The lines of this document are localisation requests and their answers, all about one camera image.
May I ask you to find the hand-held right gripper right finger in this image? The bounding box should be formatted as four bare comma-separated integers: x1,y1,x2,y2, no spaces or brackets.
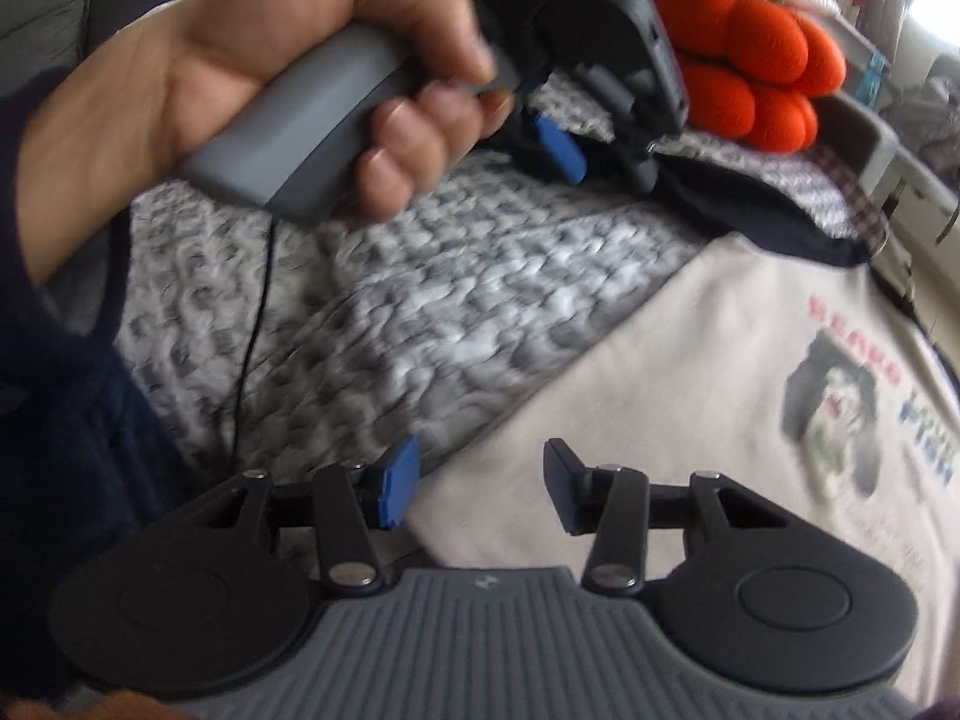
543,439,757,593

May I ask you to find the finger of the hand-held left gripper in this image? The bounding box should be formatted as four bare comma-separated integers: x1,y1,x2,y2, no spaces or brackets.
517,111,587,185
589,67,662,192

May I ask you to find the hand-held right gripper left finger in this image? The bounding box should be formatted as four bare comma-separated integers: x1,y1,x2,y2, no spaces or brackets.
206,435,422,593

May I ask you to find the black top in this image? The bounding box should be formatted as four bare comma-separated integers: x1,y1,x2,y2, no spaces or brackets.
480,150,871,267

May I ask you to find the beige printed sweatshirt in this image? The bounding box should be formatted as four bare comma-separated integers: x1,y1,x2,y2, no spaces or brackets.
409,232,960,720

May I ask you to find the person's left forearm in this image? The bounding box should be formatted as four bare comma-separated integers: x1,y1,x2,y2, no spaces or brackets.
0,67,196,698

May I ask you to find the person's left hand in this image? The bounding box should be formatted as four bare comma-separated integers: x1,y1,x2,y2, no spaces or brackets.
19,0,518,286

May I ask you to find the orange plush cushion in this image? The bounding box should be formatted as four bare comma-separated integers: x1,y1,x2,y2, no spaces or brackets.
641,0,848,155

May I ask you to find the grey checked quilt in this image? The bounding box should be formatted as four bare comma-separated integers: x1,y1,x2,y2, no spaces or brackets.
112,82,893,473

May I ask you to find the teal bag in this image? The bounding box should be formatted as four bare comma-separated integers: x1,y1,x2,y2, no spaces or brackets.
862,52,890,102

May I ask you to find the black cable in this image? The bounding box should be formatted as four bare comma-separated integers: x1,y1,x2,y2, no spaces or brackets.
232,214,280,475

